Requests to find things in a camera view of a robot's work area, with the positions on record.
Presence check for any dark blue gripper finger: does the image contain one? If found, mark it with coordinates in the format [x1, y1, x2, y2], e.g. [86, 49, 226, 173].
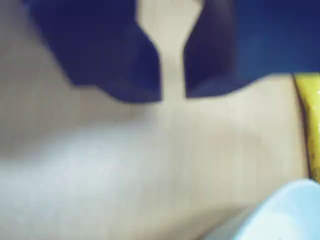
[22, 0, 164, 104]
[183, 0, 320, 99]

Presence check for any yellow coffee stick packet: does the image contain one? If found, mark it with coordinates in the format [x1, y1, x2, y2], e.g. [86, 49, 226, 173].
[292, 72, 320, 181]

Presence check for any light green plastic bowl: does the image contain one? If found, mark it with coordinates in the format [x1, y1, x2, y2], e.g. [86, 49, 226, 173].
[231, 178, 320, 240]

